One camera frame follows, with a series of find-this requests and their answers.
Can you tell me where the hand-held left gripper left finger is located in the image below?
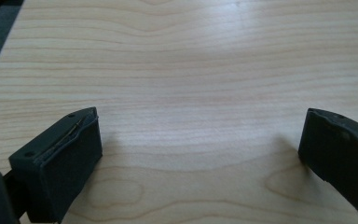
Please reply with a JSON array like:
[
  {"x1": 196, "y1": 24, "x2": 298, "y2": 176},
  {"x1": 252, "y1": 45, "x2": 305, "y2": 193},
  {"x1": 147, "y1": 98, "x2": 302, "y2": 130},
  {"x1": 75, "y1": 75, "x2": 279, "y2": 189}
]
[{"x1": 8, "y1": 106, "x2": 103, "y2": 224}]

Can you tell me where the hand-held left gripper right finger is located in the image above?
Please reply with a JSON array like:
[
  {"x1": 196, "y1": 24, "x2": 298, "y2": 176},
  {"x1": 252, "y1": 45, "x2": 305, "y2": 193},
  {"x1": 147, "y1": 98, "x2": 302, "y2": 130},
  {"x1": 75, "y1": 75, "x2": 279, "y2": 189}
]
[{"x1": 297, "y1": 107, "x2": 358, "y2": 224}]

